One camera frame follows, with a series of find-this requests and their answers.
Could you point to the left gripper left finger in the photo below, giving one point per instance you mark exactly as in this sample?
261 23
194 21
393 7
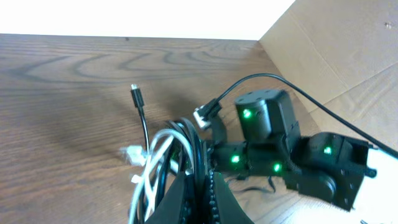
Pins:
169 210

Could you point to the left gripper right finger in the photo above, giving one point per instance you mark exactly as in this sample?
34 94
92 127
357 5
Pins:
222 206

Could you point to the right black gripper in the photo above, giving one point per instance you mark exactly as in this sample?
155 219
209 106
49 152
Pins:
224 156

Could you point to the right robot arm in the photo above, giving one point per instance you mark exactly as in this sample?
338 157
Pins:
346 172

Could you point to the cardboard side panel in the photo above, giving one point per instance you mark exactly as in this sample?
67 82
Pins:
344 54

